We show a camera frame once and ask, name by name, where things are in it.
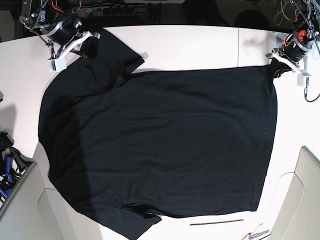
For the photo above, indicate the right grey chair panel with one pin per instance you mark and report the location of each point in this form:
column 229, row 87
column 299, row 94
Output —
column 291, row 207

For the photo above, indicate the black T-shirt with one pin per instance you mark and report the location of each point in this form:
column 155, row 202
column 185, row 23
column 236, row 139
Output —
column 125, row 148

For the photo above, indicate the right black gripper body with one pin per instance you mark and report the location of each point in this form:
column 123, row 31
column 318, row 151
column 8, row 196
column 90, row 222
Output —
column 64, row 32

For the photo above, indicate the blue and black clamps pile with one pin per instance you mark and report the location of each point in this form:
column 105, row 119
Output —
column 12, row 166

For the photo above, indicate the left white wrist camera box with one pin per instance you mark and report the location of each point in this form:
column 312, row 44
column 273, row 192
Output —
column 303, row 81

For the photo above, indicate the grey tool with orange tip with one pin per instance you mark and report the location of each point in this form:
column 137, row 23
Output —
column 251, row 236

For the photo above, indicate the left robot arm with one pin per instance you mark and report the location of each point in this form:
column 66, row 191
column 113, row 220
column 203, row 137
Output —
column 303, row 14

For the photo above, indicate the left grey chair panel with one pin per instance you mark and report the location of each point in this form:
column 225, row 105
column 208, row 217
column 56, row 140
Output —
column 34, row 212

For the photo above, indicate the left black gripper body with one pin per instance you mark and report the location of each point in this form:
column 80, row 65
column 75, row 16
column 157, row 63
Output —
column 296, row 45

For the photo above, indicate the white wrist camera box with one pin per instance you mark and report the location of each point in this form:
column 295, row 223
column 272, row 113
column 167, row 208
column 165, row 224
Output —
column 56, row 65
column 303, row 81

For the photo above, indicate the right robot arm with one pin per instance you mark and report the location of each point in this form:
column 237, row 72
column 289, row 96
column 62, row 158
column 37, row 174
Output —
column 38, row 16

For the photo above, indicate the grey chair panel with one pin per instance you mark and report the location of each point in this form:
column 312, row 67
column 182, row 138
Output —
column 291, row 207
column 34, row 212

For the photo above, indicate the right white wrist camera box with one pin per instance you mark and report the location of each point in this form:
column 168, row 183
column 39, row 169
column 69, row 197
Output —
column 56, row 65

